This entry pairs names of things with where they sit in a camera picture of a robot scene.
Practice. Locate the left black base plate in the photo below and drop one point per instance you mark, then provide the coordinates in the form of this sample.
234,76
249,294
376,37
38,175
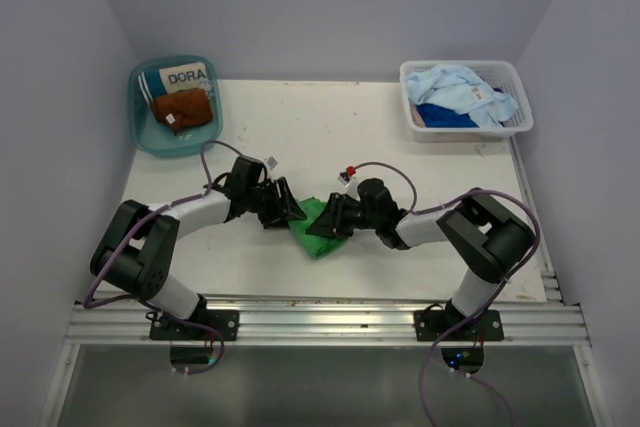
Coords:
206,325

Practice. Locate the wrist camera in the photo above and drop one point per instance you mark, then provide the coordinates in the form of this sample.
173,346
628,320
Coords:
348,179
270,163

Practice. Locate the white plastic basket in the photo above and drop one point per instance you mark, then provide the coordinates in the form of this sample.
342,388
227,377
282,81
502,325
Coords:
500,75

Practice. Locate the light blue towel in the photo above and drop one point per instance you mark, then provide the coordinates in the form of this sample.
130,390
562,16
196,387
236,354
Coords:
460,89

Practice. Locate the Dora printed rolled towel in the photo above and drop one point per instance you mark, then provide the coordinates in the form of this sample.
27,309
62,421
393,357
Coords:
155,83

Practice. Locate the blue plastic tub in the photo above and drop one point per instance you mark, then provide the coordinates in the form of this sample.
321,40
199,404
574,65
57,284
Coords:
157,139

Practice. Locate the pink towel in basket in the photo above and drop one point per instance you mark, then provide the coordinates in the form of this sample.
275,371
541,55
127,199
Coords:
417,119

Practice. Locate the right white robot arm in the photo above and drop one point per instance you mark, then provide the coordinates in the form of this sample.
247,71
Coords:
493,233

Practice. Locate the dark blue towel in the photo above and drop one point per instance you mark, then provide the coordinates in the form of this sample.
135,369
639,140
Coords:
434,116

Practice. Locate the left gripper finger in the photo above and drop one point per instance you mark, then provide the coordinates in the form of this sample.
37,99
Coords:
273,214
287,206

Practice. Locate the brown rolled towel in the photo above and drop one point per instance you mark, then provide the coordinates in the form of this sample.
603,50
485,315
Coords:
183,110

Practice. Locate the green microfiber towel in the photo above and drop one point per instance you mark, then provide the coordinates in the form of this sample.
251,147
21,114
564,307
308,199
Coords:
315,246

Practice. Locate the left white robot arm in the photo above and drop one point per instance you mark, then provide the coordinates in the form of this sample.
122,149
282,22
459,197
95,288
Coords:
136,251

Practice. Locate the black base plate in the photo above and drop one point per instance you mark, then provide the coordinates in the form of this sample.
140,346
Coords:
445,322
206,325

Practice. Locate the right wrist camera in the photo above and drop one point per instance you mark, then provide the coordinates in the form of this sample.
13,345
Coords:
348,179

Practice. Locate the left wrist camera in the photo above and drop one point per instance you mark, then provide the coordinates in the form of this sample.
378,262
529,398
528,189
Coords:
270,163

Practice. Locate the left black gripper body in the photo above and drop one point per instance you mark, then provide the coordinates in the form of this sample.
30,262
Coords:
263,192

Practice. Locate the aluminium mounting rail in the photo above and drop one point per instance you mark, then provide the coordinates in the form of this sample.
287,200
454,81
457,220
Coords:
329,322

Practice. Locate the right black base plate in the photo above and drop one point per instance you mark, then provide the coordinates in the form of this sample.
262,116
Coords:
445,322

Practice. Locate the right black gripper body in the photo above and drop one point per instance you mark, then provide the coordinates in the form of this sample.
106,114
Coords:
363,220

